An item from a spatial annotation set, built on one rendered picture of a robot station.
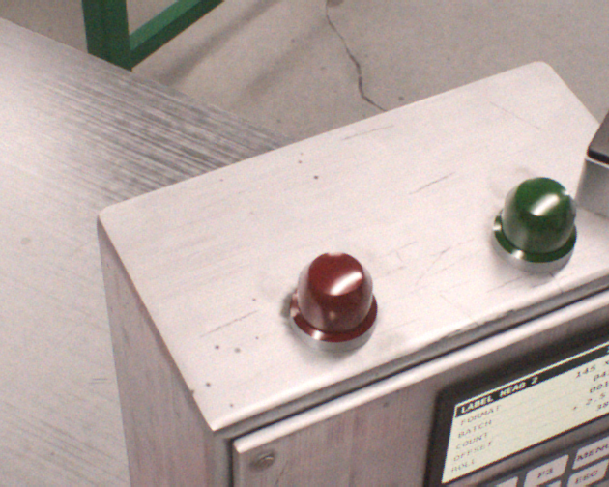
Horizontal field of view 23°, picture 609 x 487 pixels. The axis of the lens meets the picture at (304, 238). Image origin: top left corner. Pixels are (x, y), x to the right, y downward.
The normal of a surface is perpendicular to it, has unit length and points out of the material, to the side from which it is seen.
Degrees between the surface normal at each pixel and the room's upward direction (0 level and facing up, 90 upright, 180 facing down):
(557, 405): 90
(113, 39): 90
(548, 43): 0
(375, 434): 90
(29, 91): 0
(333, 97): 0
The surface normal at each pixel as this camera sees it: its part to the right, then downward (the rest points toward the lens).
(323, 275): -0.18, -0.53
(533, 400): 0.44, 0.69
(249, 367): 0.02, -0.64
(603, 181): -0.48, 0.66
